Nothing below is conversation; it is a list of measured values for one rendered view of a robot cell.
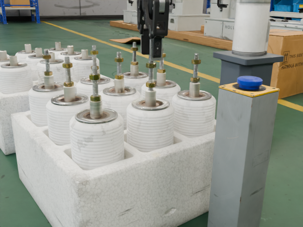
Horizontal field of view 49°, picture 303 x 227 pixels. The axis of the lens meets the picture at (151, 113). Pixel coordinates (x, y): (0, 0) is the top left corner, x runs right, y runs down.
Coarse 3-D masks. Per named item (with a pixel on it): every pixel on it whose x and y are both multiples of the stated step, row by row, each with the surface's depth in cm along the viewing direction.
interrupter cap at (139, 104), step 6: (132, 102) 65; (138, 102) 66; (144, 102) 67; (156, 102) 67; (162, 102) 66; (168, 102) 66; (138, 108) 62; (144, 108) 62; (150, 108) 62; (156, 108) 62; (162, 108) 62
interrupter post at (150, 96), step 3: (147, 90) 64; (153, 90) 64; (147, 93) 64; (150, 93) 64; (153, 93) 64; (147, 96) 64; (150, 96) 64; (153, 96) 64; (147, 99) 64; (150, 99) 64; (153, 99) 64; (147, 102) 64; (150, 102) 64; (153, 102) 64; (147, 105) 64; (150, 105) 64; (153, 105) 64
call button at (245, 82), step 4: (244, 76) 55; (248, 76) 55; (252, 76) 55; (240, 80) 53; (244, 80) 52; (248, 80) 52; (252, 80) 52; (256, 80) 52; (260, 80) 53; (240, 84) 53; (244, 84) 52; (248, 84) 52; (252, 84) 52; (256, 84) 52; (260, 84) 52; (244, 88) 53; (248, 88) 53; (252, 88) 53; (256, 88) 53
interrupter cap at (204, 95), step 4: (180, 92) 73; (184, 92) 73; (188, 92) 73; (200, 92) 73; (204, 92) 73; (208, 92) 73; (180, 96) 70; (184, 96) 70; (188, 96) 71; (200, 96) 71; (204, 96) 70; (208, 96) 70; (192, 100) 68; (196, 100) 68; (200, 100) 68
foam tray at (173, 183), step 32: (32, 128) 72; (32, 160) 71; (64, 160) 58; (128, 160) 58; (160, 160) 60; (192, 160) 66; (32, 192) 77; (64, 192) 57; (96, 192) 54; (128, 192) 58; (160, 192) 63; (192, 192) 68; (64, 224) 60; (96, 224) 55; (128, 224) 60; (160, 224) 65
